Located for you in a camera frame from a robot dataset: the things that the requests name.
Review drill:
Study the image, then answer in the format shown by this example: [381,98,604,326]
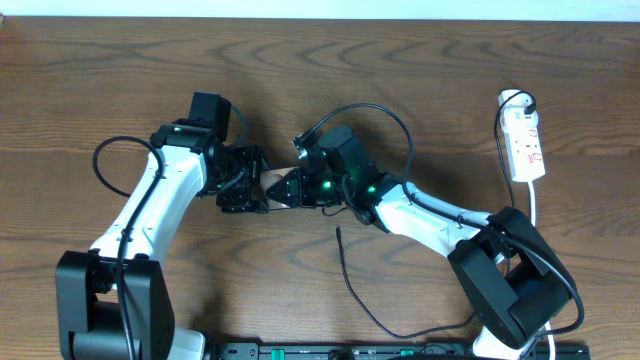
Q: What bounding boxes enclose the silver Galaxy smartphone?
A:
[257,167,292,211]

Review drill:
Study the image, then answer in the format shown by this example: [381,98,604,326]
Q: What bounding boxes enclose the black charger cable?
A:
[334,89,538,340]

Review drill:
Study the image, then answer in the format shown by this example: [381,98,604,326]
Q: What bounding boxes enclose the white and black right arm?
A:
[265,126,576,359]

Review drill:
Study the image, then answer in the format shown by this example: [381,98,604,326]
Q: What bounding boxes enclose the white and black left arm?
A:
[55,92,268,359]

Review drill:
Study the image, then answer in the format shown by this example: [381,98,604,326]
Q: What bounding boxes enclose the white power strip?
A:
[498,89,545,183]

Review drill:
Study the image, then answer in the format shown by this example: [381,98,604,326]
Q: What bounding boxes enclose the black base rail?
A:
[217,341,591,360]

